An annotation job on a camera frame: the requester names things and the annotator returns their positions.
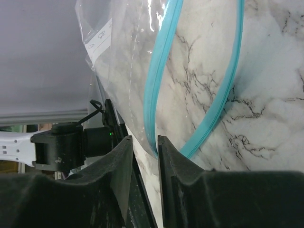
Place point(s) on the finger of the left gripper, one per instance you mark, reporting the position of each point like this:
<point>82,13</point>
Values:
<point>127,181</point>

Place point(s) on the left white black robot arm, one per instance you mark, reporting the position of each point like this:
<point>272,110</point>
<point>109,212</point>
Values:
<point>65,149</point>

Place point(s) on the clear zip bag teal zipper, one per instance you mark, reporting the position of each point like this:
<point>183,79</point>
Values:
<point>167,65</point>

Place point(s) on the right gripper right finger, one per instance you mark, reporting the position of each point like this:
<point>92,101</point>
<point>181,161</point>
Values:
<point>195,198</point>

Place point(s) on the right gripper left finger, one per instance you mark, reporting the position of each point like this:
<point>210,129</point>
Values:
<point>84,200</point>

